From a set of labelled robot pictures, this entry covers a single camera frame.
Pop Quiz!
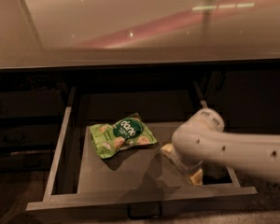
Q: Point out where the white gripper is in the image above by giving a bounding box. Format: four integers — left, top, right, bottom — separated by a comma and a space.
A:
161, 144, 203, 186

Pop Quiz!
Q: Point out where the dark drawer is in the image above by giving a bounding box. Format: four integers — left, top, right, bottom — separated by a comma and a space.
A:
0, 90, 64, 119
0, 150, 54, 173
26, 88, 257, 224
0, 124, 58, 147

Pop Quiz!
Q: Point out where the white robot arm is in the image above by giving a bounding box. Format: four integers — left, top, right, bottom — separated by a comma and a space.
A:
161, 108, 280, 185

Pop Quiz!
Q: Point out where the green snack bag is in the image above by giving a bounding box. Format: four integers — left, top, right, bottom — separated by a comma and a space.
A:
89, 113, 157, 159

